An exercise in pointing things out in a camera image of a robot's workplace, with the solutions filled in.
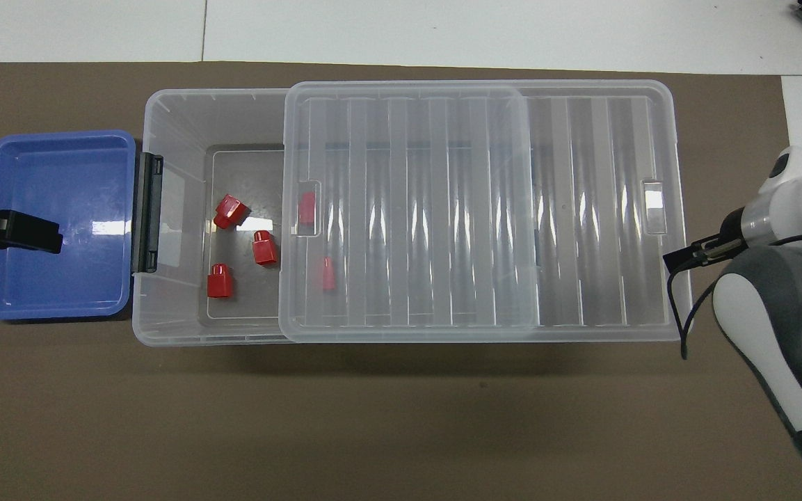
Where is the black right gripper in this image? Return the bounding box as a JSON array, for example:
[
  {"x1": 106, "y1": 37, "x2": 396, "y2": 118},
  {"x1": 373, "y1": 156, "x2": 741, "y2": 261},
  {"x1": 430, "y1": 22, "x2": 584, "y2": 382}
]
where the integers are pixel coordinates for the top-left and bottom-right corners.
[{"x1": 664, "y1": 207, "x2": 749, "y2": 272}]

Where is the clear plastic storage box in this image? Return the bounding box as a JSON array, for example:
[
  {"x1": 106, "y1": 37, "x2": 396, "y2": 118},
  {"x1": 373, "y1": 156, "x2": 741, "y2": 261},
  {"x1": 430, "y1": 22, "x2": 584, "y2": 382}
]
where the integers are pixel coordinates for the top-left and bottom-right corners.
[{"x1": 131, "y1": 88, "x2": 540, "y2": 347}]

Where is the blue plastic tray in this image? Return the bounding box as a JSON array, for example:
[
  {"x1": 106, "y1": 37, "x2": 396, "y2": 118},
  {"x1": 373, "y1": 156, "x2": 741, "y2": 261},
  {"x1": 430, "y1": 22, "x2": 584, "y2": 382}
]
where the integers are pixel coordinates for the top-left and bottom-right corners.
[{"x1": 0, "y1": 130, "x2": 137, "y2": 321}]

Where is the brown table mat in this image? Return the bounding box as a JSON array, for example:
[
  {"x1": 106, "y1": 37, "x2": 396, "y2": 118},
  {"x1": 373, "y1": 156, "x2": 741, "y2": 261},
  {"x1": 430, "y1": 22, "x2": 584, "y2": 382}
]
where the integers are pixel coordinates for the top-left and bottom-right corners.
[{"x1": 0, "y1": 61, "x2": 802, "y2": 501}]

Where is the clear ribbed plastic lid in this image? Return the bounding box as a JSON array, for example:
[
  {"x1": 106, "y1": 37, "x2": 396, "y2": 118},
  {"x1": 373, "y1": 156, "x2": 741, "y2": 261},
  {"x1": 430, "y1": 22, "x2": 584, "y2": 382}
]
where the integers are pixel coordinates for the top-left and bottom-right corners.
[{"x1": 281, "y1": 80, "x2": 693, "y2": 345}]

